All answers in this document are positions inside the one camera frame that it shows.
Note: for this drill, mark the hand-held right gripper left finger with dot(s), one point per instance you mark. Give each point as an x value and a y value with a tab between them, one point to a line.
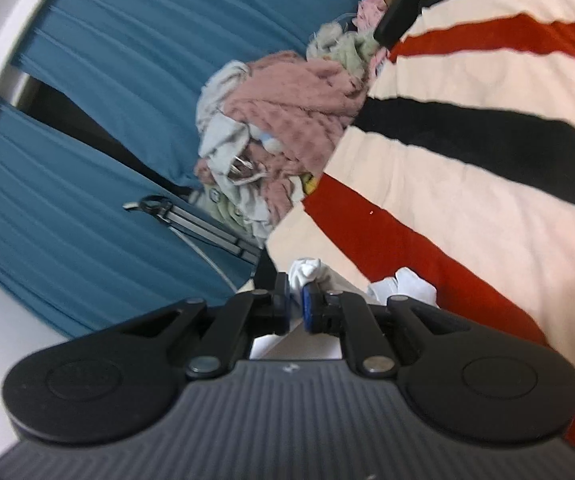
281	310

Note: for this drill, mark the black armchair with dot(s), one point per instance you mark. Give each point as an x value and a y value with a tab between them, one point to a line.
402	5

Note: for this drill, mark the blue and white plush toy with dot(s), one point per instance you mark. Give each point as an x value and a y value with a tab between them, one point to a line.
269	141

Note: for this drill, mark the striped blanket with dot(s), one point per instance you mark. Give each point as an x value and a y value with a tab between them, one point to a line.
467	185

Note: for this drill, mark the beige cloth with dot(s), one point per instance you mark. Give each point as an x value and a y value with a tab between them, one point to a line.
217	90

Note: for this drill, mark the pale green cloth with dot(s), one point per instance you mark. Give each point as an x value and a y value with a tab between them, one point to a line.
337	45

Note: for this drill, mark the small pink cloth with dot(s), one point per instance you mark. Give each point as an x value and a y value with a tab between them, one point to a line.
370	10

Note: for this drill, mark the garment steamer stand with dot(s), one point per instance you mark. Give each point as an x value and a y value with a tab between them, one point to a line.
202	227

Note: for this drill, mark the pink fleece blanket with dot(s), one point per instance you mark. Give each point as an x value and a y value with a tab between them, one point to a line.
307	105

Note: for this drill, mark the green cartoon blanket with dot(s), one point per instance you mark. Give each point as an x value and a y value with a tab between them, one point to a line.
222	207

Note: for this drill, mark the pile of light clothes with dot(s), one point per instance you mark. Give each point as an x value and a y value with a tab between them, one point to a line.
167	35

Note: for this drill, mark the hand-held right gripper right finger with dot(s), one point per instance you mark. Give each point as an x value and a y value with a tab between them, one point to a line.
307	310

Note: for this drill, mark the grey hoodie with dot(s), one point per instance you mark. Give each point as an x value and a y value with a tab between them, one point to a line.
222	140

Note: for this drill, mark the white shirt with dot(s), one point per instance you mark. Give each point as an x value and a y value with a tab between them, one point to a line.
407	287

